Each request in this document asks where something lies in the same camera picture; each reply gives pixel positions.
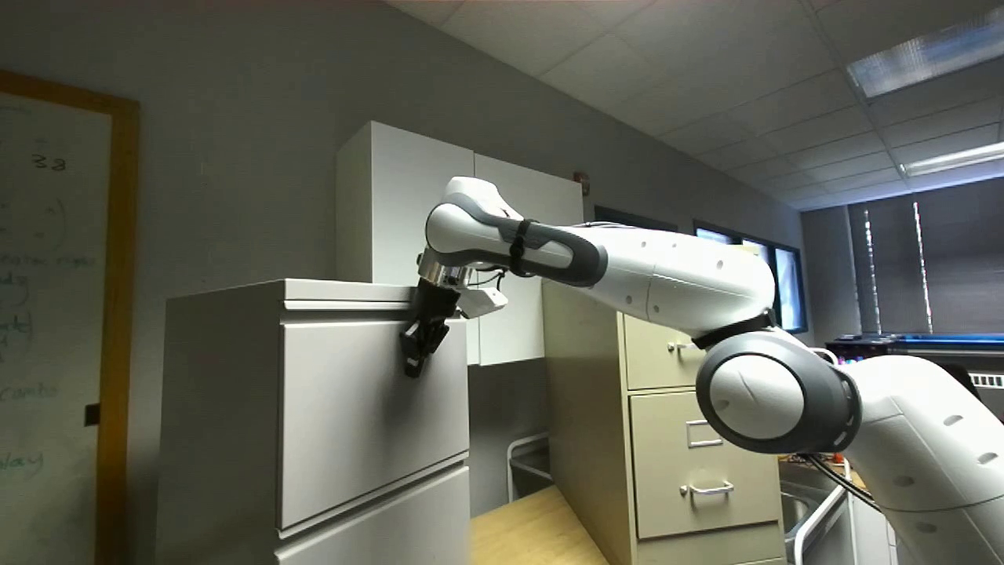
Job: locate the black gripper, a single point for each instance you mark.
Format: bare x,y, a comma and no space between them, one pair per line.
436,301

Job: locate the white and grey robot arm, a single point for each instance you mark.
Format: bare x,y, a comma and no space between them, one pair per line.
674,275

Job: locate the grey file cabinet drawer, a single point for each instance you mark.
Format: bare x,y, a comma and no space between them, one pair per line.
392,526
361,416

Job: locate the white tall cabinet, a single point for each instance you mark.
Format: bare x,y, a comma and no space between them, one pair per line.
392,212

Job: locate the beige file cabinet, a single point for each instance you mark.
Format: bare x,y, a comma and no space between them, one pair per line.
588,408

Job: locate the grey file cabinet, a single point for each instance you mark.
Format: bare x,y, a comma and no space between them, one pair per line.
235,424

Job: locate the small beige cabinet drawer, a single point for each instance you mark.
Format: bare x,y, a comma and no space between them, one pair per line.
655,361

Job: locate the large beige cabinet drawer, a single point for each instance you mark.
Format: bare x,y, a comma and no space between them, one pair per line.
674,471

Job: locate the wooden table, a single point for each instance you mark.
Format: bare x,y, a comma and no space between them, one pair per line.
533,530

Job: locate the grey window blinds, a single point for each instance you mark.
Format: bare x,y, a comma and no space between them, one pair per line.
957,259

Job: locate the ceiling light panel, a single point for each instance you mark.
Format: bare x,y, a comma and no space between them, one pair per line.
953,159
925,56

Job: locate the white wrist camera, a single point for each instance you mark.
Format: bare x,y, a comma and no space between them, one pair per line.
485,301

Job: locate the white metal frame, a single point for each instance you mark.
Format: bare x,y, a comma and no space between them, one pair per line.
525,463

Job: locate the whiteboard with wooden frame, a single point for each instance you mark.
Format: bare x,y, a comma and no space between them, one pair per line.
55,329

